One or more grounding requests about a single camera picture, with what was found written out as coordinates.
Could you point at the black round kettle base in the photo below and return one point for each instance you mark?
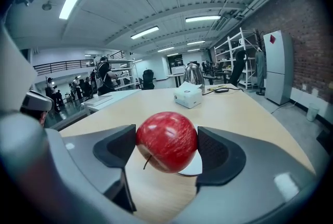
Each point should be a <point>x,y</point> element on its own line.
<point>221,90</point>

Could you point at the white waste bin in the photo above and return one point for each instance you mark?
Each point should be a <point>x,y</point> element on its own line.
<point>312,111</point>

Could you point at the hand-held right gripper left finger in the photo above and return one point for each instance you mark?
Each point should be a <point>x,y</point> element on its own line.
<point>86,145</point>

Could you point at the black padded office chair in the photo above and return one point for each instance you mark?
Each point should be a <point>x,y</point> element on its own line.
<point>148,79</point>

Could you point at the white metal shelving unit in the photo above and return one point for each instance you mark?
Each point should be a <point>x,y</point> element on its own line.
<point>231,46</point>

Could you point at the yellow pen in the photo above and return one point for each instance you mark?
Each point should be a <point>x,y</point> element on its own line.
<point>215,86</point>

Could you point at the red apple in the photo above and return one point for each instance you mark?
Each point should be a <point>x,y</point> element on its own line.
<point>166,139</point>

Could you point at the black coat rack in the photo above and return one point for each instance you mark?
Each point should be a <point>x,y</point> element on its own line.
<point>260,91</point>

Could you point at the grey hanging coat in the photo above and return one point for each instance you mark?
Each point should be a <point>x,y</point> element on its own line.
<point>259,67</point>

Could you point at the grey refrigerator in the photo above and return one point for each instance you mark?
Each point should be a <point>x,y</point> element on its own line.
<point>277,67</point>

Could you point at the white tissue box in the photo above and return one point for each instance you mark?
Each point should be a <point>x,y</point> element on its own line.
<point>187,97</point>

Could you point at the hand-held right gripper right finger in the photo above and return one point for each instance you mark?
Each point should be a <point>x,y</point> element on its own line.
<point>247,165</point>

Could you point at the black balcony railing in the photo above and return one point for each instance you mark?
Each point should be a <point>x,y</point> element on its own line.
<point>65,64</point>

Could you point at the white desk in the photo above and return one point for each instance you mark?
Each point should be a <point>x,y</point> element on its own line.
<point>119,95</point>

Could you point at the stainless steel kettle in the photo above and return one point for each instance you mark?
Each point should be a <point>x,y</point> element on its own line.
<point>193,74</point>

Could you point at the white plate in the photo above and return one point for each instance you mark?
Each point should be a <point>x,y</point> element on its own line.
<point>193,168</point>

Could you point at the white head-worn camera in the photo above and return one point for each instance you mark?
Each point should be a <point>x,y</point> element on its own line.
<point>36,102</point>

